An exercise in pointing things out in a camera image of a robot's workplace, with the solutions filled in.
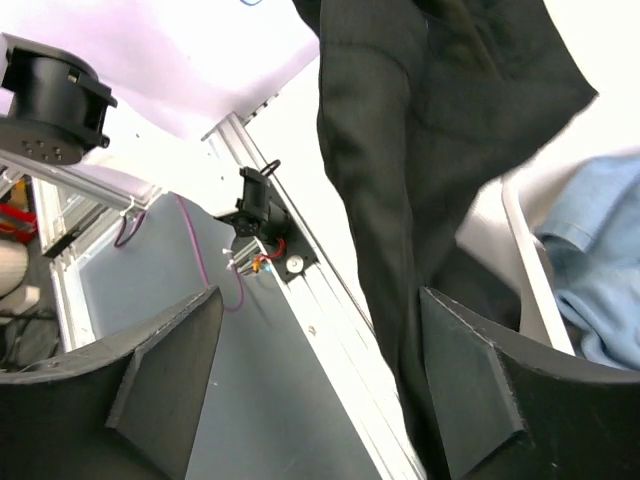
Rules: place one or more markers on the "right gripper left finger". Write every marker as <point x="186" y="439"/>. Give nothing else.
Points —
<point x="126" y="406"/>

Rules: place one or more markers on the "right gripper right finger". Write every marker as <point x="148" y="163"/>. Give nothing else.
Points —
<point x="508" y="407"/>

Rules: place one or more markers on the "blue denim skirt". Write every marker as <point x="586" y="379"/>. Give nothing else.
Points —
<point x="591" y="236"/>

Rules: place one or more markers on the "black garment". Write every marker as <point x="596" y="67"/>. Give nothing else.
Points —
<point x="420" y="104"/>

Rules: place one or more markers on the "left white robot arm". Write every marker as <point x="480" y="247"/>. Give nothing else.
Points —
<point x="56" y="118"/>

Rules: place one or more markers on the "white plastic basket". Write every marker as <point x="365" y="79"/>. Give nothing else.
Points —
<point x="501" y="230"/>

